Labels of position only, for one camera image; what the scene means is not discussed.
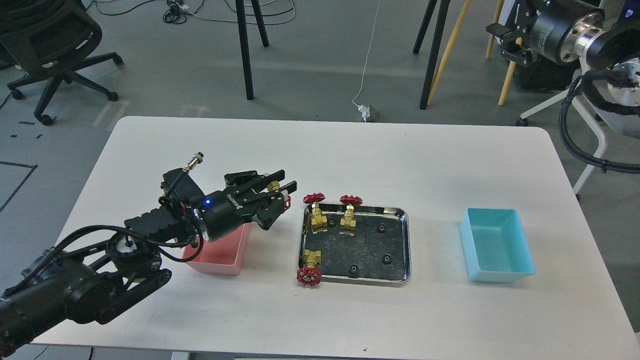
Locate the wooden leg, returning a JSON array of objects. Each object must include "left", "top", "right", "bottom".
[
  {"left": 426, "top": 0, "right": 472, "bottom": 106},
  {"left": 485, "top": 0, "right": 516, "bottom": 106}
]

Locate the black tripod leg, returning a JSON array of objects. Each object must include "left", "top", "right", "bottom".
[
  {"left": 413, "top": 0, "right": 450, "bottom": 110},
  {"left": 235, "top": 0, "right": 270, "bottom": 101}
]

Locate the black cable bundle on floor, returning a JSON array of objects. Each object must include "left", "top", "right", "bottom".
[{"left": 85, "top": 0, "right": 296, "bottom": 27}]

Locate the metal tray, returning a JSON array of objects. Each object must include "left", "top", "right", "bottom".
[{"left": 297, "top": 202, "right": 412, "bottom": 286}]

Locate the wooden leg right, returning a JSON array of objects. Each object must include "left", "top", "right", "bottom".
[{"left": 485, "top": 0, "right": 516, "bottom": 106}]

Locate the white cable on floor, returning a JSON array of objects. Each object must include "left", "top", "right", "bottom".
[{"left": 351, "top": 0, "right": 382, "bottom": 108}]

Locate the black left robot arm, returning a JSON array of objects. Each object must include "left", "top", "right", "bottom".
[{"left": 1, "top": 152, "right": 297, "bottom": 358}]

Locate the brass valve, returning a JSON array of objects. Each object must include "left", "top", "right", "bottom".
[
  {"left": 302, "top": 193, "right": 329, "bottom": 234},
  {"left": 340, "top": 194, "right": 363, "bottom": 232},
  {"left": 296, "top": 249, "right": 322, "bottom": 287},
  {"left": 266, "top": 180, "right": 291, "bottom": 213}
]

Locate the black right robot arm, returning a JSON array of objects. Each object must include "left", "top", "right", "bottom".
[{"left": 486, "top": 0, "right": 639, "bottom": 174}]

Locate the pink plastic box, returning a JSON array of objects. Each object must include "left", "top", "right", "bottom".
[{"left": 186, "top": 223, "right": 253, "bottom": 277}]

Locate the white grey chair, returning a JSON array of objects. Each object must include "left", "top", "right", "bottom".
[{"left": 515, "top": 85, "right": 640, "bottom": 202}]

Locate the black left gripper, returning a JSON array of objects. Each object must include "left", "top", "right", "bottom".
[{"left": 192, "top": 170, "right": 298, "bottom": 242}]

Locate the white power adapter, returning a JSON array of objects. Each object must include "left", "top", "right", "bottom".
[{"left": 356, "top": 104, "right": 376, "bottom": 123}]

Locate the black office chair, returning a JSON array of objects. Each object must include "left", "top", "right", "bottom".
[{"left": 1, "top": 0, "right": 122, "bottom": 126}]

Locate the black tripod leg right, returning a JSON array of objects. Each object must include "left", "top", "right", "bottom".
[{"left": 413, "top": 0, "right": 450, "bottom": 110}]

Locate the black tripod leg left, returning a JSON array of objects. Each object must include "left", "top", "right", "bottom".
[{"left": 235, "top": 0, "right": 270, "bottom": 101}]

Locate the wooden leg left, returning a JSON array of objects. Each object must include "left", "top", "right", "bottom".
[{"left": 426, "top": 0, "right": 472, "bottom": 106}]

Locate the small black gear bottom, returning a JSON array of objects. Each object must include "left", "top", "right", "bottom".
[{"left": 349, "top": 264, "right": 359, "bottom": 277}]

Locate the blue plastic box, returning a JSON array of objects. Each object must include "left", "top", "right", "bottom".
[{"left": 459, "top": 207, "right": 537, "bottom": 283}]

